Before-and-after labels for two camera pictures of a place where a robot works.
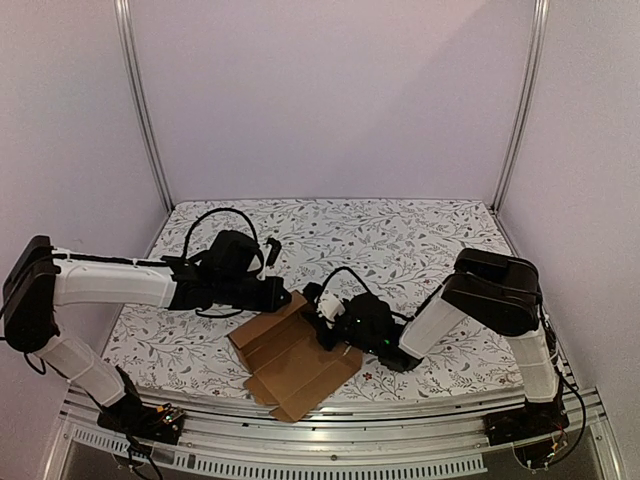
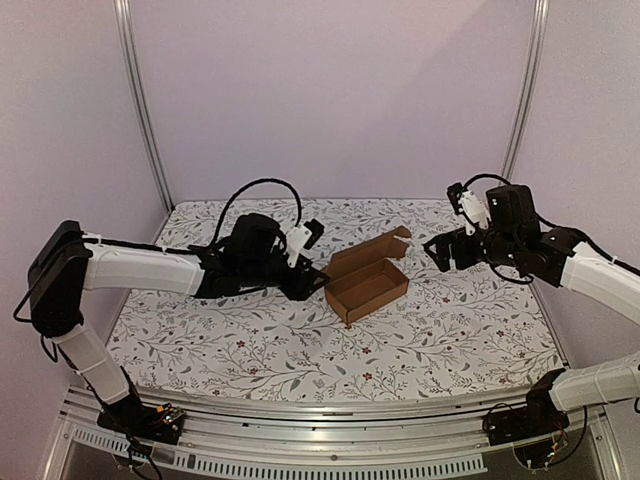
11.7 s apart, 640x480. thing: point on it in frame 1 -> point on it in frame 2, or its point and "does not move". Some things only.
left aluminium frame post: x=126 y=40 does not move
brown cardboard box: x=287 y=364 -> x=361 y=277
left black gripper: x=275 y=286 -> x=300 y=288
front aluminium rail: x=366 y=442 does not move
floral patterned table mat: x=398 y=250 does not move
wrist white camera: x=329 y=306 -> x=466 y=203
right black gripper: x=324 y=329 -> x=458 y=248
